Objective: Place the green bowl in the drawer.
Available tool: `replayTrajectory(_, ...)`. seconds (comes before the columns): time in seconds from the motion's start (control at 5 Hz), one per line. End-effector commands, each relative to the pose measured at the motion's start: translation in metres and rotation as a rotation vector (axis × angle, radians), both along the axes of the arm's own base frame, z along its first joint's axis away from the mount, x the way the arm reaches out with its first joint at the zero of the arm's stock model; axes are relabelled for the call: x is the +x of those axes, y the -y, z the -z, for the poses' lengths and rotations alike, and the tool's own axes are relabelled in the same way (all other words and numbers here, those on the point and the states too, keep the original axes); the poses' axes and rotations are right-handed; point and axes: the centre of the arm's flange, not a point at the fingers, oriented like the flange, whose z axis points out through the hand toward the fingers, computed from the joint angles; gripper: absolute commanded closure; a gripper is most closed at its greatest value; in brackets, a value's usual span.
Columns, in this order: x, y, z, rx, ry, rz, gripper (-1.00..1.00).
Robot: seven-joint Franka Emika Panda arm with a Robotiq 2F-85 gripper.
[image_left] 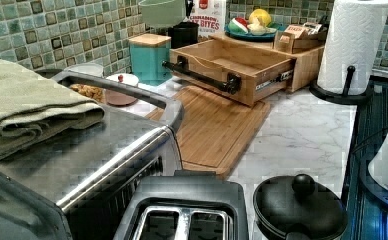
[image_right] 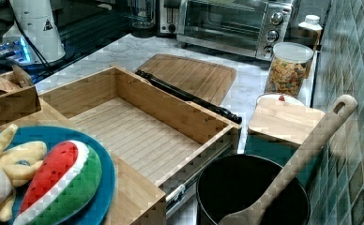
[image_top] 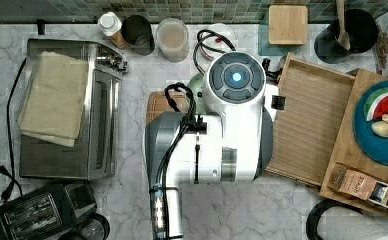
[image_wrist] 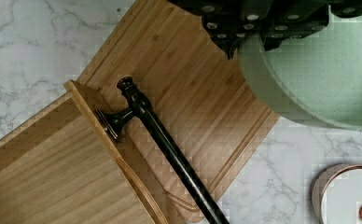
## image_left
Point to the light green cup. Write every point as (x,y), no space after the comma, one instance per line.
(162,13)

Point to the open wooden drawer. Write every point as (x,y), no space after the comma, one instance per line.
(261,72)

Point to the wooden drawer cabinet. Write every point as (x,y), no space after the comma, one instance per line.
(307,63)

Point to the bamboo cutting board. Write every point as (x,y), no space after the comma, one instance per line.
(216,131)

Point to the teal canister with wooden lid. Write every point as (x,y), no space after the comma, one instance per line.
(147,52)

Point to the black two-slot toaster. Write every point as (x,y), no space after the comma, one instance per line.
(185,206)

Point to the black utensil holder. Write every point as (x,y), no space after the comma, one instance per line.
(183,34)

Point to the teal plate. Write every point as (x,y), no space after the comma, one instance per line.
(269,37)

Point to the watermelon slice toy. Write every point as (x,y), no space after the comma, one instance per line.
(238,25)

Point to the cinnamon bites cereal box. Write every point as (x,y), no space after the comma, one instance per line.
(209,15)

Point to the black round lidded pot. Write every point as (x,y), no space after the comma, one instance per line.
(298,208)

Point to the yellow lemon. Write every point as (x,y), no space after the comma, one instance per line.
(260,15)

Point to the wooden tea bag box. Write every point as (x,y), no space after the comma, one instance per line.
(299,38)

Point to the stainless steel toaster oven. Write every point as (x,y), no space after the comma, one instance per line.
(78,184)

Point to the black paper towel stand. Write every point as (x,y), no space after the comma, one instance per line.
(343,98)

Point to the folded green towel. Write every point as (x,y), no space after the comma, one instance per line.
(34,108)

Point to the white paper towel roll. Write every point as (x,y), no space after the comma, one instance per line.
(354,34)

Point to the black drawer handle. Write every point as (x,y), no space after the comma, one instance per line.
(232,85)

